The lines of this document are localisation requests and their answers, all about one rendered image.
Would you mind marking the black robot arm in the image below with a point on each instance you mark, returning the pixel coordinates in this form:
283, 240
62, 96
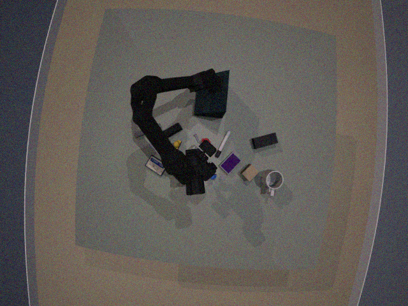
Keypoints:
175, 162

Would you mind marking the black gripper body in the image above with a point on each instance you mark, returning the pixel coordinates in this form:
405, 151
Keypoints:
207, 148

